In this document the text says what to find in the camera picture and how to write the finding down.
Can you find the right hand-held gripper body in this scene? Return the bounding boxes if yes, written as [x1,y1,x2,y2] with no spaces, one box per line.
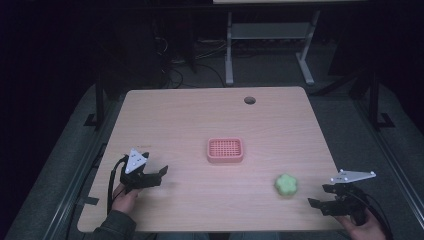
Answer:
[320,169,377,226]

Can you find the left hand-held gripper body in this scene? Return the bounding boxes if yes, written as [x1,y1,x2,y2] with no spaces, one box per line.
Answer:
[119,148,163,195]

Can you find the person's right hand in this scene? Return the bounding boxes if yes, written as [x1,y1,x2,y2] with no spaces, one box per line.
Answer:
[334,208,388,240]

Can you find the person's left hand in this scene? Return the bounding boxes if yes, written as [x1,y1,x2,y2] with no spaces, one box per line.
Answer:
[111,183,144,215]

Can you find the green flower-shaped soap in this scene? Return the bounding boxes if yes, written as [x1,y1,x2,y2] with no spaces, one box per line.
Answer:
[274,173,299,197]

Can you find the pink soap dish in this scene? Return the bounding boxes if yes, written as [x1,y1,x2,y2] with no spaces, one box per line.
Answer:
[206,137,245,164]

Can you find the black metal stand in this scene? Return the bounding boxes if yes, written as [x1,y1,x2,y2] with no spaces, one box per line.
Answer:
[83,74,106,131]
[366,69,396,131]

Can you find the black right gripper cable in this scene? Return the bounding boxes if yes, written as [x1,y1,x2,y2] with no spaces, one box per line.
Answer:
[349,191,394,240]

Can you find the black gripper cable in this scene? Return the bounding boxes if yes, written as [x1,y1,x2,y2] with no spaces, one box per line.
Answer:
[349,191,394,240]
[106,154,130,216]

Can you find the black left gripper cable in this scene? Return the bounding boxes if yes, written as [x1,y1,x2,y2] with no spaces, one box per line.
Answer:
[106,154,130,216]

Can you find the cables on floor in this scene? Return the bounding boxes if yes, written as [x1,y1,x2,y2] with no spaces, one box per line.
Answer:
[151,19,228,89]

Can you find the white metal desk frame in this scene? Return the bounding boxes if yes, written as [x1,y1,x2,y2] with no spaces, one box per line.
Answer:
[225,9,322,86]

